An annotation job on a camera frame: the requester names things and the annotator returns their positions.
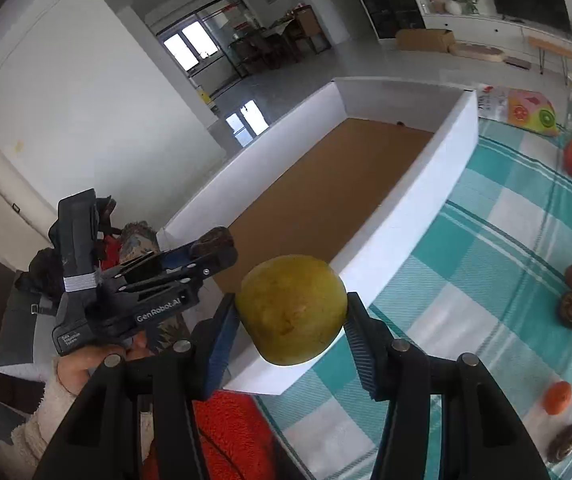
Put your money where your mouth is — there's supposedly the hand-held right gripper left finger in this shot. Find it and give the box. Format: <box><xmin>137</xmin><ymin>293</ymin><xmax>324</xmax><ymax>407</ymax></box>
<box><xmin>33</xmin><ymin>294</ymin><xmax>240</xmax><ymax>480</ymax></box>

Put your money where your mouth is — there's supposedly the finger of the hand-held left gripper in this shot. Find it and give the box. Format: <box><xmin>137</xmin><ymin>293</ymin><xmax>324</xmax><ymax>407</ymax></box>
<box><xmin>116</xmin><ymin>240</ymin><xmax>207</xmax><ymax>281</ymax></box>
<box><xmin>100</xmin><ymin>247</ymin><xmax>240</xmax><ymax>302</ymax></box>

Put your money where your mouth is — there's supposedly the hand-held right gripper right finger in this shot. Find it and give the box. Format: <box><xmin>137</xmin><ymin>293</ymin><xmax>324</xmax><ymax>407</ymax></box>
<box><xmin>343</xmin><ymin>292</ymin><xmax>552</xmax><ymax>480</ymax></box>

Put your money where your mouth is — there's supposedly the yellow-green pear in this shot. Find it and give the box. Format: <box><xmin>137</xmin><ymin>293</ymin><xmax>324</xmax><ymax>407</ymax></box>
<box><xmin>235</xmin><ymin>255</ymin><xmax>349</xmax><ymax>367</ymax></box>

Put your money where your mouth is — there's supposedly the white box with brown bottom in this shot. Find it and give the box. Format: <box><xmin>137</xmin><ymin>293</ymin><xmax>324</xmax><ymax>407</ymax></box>
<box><xmin>158</xmin><ymin>76</ymin><xmax>480</xmax><ymax>397</ymax></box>

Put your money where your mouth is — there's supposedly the person's left forearm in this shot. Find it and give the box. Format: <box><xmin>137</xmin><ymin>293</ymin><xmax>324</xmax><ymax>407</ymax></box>
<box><xmin>10</xmin><ymin>374</ymin><xmax>83</xmax><ymax>480</ymax></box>

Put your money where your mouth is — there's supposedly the person's left hand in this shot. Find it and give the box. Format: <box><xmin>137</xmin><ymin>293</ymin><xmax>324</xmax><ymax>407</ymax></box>
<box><xmin>56</xmin><ymin>332</ymin><xmax>154</xmax><ymax>397</ymax></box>

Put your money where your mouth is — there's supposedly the patterned cushion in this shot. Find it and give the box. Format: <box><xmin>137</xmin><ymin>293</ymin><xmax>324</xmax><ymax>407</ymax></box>
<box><xmin>117</xmin><ymin>220</ymin><xmax>160</xmax><ymax>263</ymax></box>

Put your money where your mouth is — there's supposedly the red fleece cloth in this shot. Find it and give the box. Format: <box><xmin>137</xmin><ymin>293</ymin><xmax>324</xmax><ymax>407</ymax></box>
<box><xmin>141</xmin><ymin>389</ymin><xmax>278</xmax><ymax>480</ymax></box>

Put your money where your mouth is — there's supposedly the teal checkered tablecloth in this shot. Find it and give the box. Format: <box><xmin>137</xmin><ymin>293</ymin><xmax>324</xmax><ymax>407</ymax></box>
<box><xmin>255</xmin><ymin>119</ymin><xmax>572</xmax><ymax>480</ymax></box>

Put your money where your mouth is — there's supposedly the orange tangerine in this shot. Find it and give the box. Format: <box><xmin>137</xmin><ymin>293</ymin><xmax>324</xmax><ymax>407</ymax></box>
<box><xmin>543</xmin><ymin>381</ymin><xmax>572</xmax><ymax>416</ymax></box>

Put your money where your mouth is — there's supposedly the glass sliding door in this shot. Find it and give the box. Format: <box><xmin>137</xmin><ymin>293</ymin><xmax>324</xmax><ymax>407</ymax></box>
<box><xmin>156</xmin><ymin>0</ymin><xmax>269</xmax><ymax>96</ymax></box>

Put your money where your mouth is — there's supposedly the dining table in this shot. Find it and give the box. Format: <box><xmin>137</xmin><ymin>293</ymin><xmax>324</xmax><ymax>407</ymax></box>
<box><xmin>228</xmin><ymin>15</ymin><xmax>312</xmax><ymax>73</ymax></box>

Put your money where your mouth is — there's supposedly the wooden dining chair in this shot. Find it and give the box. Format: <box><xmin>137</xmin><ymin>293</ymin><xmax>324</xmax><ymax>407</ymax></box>
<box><xmin>293</xmin><ymin>6</ymin><xmax>330</xmax><ymax>56</ymax></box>

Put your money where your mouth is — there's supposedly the printed paper sheet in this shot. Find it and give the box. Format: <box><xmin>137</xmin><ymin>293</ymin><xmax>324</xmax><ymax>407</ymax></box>
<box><xmin>477</xmin><ymin>85</ymin><xmax>512</xmax><ymax>122</ymax></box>

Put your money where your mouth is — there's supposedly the colourful fruit-print box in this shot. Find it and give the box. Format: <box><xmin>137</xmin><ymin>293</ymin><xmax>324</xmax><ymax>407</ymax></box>
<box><xmin>506</xmin><ymin>88</ymin><xmax>561</xmax><ymax>136</ymax></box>

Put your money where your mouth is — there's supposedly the cardboard box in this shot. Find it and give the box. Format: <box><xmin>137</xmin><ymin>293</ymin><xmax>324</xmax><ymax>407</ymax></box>
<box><xmin>396</xmin><ymin>28</ymin><xmax>456</xmax><ymax>55</ymax></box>

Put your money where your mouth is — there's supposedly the beige pet bed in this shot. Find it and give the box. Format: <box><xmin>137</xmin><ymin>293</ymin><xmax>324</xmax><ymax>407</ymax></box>
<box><xmin>448</xmin><ymin>42</ymin><xmax>506</xmax><ymax>65</ymax></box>

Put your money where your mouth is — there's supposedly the white low cabinet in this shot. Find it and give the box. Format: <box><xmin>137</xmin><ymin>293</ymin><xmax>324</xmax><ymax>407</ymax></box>
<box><xmin>422</xmin><ymin>12</ymin><xmax>572</xmax><ymax>78</ymax></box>

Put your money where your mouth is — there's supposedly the white vase with green plant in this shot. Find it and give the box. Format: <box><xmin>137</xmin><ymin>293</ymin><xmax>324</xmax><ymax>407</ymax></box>
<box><xmin>445</xmin><ymin>0</ymin><xmax>482</xmax><ymax>16</ymax></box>

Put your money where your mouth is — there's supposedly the wooden bench with metal legs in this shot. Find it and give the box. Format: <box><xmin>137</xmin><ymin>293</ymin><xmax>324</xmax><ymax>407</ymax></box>
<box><xmin>527</xmin><ymin>35</ymin><xmax>572</xmax><ymax>86</ymax></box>

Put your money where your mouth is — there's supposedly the black television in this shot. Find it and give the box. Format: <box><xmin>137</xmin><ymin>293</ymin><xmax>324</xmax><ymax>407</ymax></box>
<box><xmin>484</xmin><ymin>0</ymin><xmax>572</xmax><ymax>37</ymax></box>

